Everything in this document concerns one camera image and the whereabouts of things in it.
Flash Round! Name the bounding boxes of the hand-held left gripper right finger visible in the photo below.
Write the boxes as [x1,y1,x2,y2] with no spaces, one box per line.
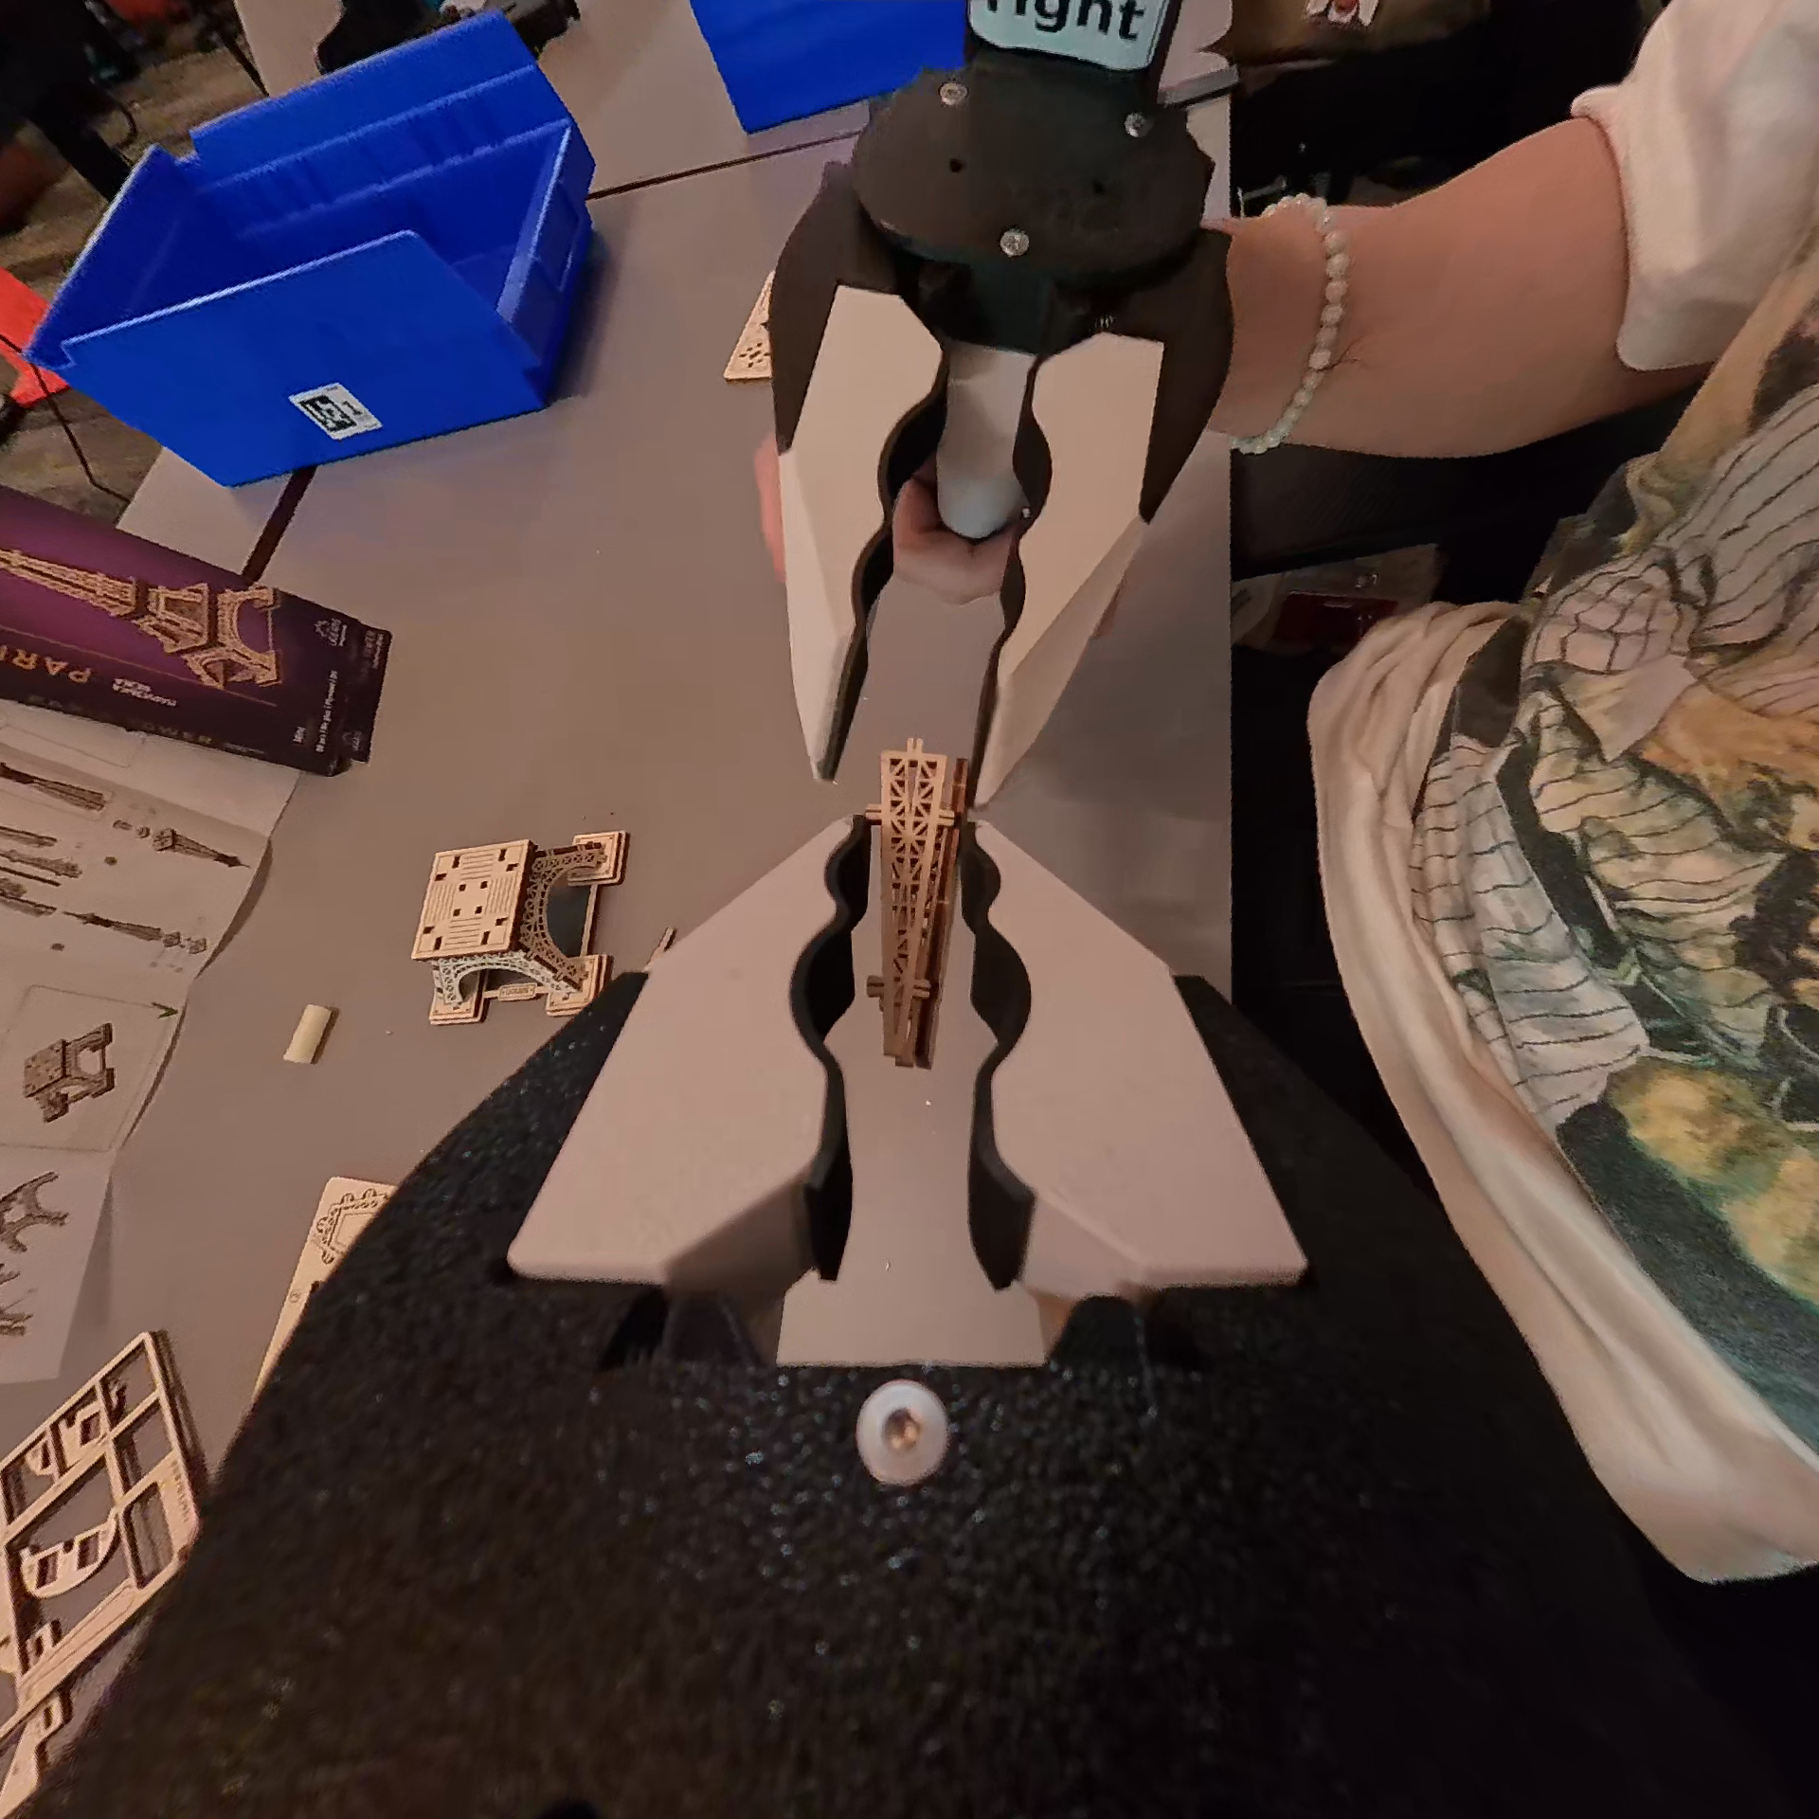
[960,818,1309,1306]

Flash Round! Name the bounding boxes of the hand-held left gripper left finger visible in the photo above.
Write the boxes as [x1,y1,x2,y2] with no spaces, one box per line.
[505,816,873,1306]

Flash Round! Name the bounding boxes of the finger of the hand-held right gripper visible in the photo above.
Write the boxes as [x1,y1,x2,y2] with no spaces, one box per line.
[973,328,1170,802]
[782,281,952,783]

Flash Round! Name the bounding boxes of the wooden lattice tower panel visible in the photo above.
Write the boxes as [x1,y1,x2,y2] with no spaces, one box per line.
[867,737,945,1068]
[916,755,973,1068]
[722,265,779,386]

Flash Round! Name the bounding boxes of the person's right forearm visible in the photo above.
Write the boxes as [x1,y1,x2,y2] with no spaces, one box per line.
[1201,114,1708,459]

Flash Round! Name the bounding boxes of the grey desk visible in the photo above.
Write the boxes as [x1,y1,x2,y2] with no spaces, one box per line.
[0,100,1238,1480]
[233,0,1232,200]

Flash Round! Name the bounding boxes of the person's right hand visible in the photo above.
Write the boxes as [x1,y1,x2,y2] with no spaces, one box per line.
[754,433,1131,641]

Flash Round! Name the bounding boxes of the blue plastic bin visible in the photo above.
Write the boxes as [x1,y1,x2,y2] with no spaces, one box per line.
[688,0,983,134]
[25,14,596,487]

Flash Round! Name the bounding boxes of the wooden tower base model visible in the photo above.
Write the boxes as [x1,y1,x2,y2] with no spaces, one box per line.
[413,829,631,1028]

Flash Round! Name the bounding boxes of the wooden laser-cut parts sheet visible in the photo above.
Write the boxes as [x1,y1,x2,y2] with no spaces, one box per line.
[252,1177,400,1402]

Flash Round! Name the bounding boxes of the paper instruction sheet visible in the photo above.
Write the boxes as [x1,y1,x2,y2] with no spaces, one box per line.
[0,703,302,1386]

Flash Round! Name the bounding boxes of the purple puzzle box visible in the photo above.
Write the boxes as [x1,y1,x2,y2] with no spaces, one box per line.
[0,487,393,774]

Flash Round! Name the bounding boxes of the pearl bracelet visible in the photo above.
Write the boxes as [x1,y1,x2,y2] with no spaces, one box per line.
[1229,195,1351,457]

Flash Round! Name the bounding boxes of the wooden puzzle frame sheet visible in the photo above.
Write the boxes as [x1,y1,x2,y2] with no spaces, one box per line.
[0,1332,208,1819]

